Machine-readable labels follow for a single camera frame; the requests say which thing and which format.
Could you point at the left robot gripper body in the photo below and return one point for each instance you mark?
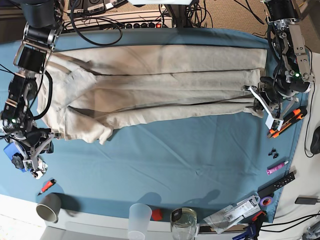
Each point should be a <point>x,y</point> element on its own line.
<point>276,91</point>

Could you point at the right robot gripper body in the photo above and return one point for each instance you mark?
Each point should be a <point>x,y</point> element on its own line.
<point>26,140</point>

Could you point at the beige T-shirt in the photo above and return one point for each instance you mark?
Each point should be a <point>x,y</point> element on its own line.
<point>98,90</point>

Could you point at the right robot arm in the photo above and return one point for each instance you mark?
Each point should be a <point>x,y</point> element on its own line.
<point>44,23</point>

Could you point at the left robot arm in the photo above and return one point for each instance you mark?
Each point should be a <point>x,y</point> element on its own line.
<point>292,73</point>

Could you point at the white small caster toy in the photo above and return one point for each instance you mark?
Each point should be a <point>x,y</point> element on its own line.
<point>40,171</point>

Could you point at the black knob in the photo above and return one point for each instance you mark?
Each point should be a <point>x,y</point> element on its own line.
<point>17,161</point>

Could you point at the blue box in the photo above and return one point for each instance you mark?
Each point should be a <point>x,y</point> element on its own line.
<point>10,150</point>

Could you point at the orange black utility knife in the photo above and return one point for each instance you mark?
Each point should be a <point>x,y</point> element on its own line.
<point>289,120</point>

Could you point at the red black small tool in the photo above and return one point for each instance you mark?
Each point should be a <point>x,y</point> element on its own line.
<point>48,185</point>

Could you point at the small black clips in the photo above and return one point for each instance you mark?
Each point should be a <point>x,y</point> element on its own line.
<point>273,153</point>

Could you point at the grey mug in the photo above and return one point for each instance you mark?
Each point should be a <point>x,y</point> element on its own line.
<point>49,208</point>

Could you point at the purple glue tube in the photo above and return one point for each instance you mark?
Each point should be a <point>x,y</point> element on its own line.
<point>276,168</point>

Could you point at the blue table cloth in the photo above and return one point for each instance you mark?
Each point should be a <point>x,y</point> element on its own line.
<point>205,163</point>

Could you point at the black zip ties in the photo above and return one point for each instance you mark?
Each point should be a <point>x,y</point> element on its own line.
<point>6,70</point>

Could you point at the black perforated bar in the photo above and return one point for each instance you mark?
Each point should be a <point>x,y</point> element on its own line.
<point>272,186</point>

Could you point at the purple tape roll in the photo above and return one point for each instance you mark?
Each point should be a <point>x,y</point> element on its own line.
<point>266,201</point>

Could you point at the translucent plastic cup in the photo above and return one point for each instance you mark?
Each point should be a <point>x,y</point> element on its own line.
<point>138,221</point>

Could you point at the packaged item in plastic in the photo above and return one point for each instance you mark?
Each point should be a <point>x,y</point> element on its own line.
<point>232,215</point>

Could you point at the blue orange bar clamp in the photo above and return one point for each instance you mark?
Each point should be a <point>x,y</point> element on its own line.
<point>253,229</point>

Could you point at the red small block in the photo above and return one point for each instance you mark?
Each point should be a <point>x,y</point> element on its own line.
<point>157,214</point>

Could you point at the glass jar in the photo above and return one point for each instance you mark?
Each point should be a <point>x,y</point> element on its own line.
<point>183,223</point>

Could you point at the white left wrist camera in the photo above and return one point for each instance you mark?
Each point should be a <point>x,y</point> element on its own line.
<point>273,122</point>

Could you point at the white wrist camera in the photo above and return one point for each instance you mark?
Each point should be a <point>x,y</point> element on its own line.
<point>273,122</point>
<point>31,160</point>

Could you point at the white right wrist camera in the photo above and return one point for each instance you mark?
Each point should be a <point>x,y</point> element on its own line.
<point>31,160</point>

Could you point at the power strip with red switch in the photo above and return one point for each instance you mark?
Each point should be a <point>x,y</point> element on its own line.
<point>150,25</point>

